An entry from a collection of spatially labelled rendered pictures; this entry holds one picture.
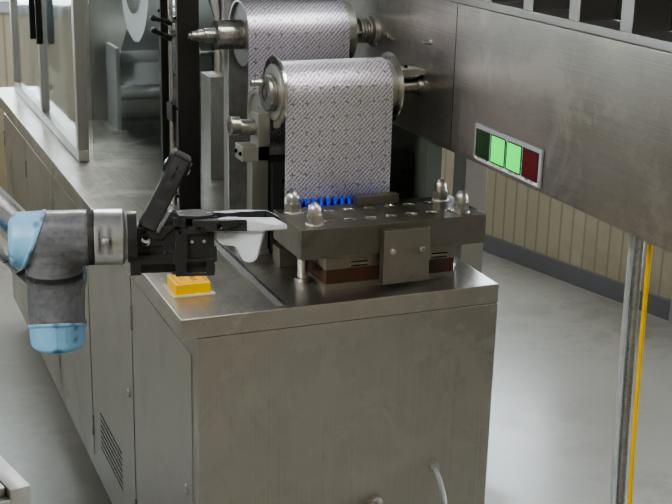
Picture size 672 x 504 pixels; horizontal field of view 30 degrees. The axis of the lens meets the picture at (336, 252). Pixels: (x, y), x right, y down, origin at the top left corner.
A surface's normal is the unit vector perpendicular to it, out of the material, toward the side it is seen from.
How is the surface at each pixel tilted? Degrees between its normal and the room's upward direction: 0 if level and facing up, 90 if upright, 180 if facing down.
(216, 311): 0
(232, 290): 0
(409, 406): 90
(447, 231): 90
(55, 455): 0
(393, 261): 90
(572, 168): 90
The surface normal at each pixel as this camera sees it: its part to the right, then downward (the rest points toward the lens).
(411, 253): 0.38, 0.29
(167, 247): 0.18, 0.16
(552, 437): 0.02, -0.96
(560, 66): -0.93, 0.09
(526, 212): -0.81, 0.15
